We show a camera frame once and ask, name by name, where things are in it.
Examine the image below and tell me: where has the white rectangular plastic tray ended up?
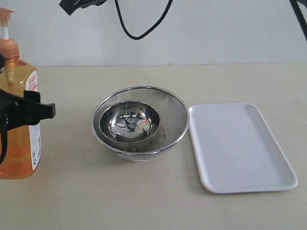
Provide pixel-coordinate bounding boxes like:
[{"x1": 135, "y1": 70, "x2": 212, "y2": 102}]
[{"x1": 189, "y1": 103, "x2": 298, "y2": 194}]

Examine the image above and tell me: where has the orange dish soap pump bottle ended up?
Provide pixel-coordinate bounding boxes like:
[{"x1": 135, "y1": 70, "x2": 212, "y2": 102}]
[{"x1": 0, "y1": 8, "x2": 41, "y2": 179}]

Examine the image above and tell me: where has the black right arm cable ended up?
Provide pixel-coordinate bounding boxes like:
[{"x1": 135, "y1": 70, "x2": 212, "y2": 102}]
[{"x1": 114, "y1": 0, "x2": 174, "y2": 40}]

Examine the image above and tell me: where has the steel mesh colander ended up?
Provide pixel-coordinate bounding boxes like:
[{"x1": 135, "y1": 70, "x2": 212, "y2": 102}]
[{"x1": 91, "y1": 86, "x2": 189, "y2": 161}]

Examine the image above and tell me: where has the small stainless steel bowl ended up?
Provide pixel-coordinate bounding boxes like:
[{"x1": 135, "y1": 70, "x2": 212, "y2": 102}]
[{"x1": 99, "y1": 101, "x2": 161, "y2": 143}]

